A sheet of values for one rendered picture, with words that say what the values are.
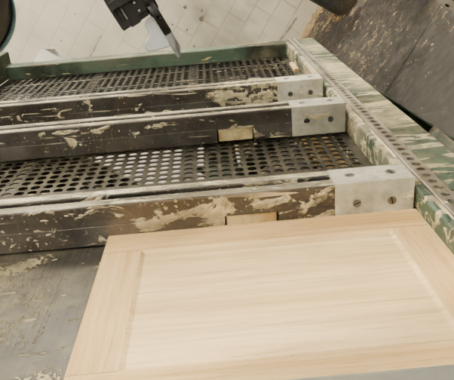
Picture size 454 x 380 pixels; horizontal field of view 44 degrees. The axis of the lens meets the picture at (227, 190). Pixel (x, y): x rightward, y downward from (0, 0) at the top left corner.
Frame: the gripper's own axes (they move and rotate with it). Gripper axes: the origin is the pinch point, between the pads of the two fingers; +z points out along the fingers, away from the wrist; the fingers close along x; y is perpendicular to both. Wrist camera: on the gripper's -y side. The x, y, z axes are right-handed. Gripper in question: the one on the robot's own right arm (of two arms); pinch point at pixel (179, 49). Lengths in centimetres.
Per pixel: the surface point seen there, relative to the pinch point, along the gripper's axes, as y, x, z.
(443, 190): -21, 36, 37
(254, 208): 4.6, 30.9, 25.3
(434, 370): -1, 70, 35
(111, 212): 23.6, 28.7, 14.0
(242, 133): -2.7, -14.0, 24.1
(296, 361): 10, 63, 31
